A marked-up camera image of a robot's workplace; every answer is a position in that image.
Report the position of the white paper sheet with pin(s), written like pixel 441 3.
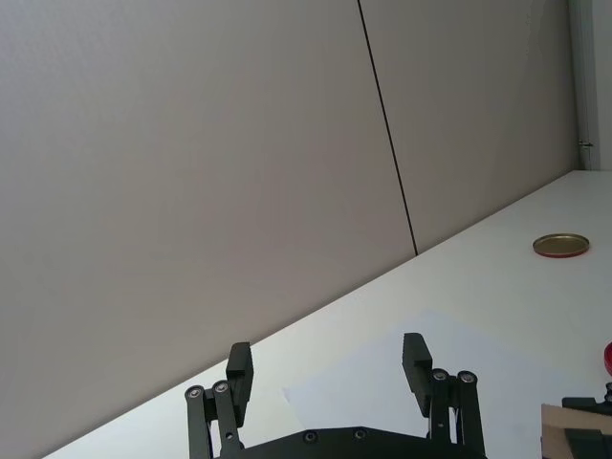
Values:
pixel 363 382

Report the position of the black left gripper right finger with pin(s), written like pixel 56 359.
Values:
pixel 449 406

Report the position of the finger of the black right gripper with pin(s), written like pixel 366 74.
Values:
pixel 585 404
pixel 585 444

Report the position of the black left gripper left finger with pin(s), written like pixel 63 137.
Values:
pixel 222 411

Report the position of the round gold lid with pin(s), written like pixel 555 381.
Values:
pixel 560 245

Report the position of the round red lid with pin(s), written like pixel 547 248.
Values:
pixel 608 358

